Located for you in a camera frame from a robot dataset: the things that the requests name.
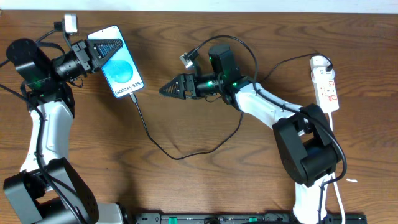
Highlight blue Galaxy smartphone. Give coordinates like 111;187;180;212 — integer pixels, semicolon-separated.
88;25;144;98

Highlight black charger cable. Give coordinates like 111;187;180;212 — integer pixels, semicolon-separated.
129;53;334;161

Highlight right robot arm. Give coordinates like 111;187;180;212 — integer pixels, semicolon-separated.
159;44;345;223

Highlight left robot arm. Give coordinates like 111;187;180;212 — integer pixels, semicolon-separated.
3;39;130;223

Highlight white power strip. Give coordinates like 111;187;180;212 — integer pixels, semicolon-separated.
310;55;339;113

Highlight small white paper scrap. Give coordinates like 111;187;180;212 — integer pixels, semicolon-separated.
346;178;358;183

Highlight black left camera cable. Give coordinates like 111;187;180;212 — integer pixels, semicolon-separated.
0;21;88;224

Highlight black camera cable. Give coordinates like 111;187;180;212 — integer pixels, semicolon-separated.
186;34;348;223
0;21;88;224

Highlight black right camera cable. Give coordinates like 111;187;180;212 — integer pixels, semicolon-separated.
186;34;348;223

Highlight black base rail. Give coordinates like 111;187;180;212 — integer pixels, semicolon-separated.
124;207;368;224

